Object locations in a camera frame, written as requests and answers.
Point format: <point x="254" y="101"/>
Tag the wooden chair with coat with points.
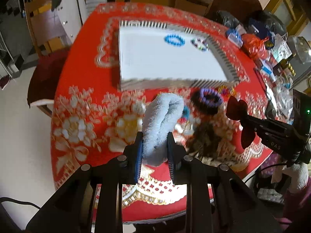
<point x="46" y="30"/>

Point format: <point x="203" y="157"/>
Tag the wooden chair behind table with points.
<point x="198" y="7"/>

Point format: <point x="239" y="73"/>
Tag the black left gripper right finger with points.
<point x="187" y="170"/>

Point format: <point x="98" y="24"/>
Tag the dark red seat cushion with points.
<point x="44" y="81"/>

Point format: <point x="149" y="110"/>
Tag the leopard print bow scrunchie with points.
<point x="205" y="142"/>

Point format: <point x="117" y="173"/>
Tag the striped white jewelry tray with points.
<point x="155" y="55"/>

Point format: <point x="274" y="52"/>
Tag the red plastic bag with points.
<point x="254" y="46"/>

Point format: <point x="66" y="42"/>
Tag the red floral tablecloth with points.
<point x="92" y="121"/>

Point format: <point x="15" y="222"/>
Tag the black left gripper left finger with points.
<point x="122" y="170"/>

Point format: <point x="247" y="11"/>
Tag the blue medicine box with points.
<point x="264" y="66"/>

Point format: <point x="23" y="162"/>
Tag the white fluffy scrunchie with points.
<point x="160" y="118"/>

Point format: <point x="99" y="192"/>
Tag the blue tissue pack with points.
<point x="233" y="36"/>

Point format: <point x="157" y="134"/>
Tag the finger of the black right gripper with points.
<point x="273" y="133"/>

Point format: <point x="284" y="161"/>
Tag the dark blue cap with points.
<point x="260" y="30"/>

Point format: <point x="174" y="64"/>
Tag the red velvet bow clip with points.
<point x="238" y="110"/>

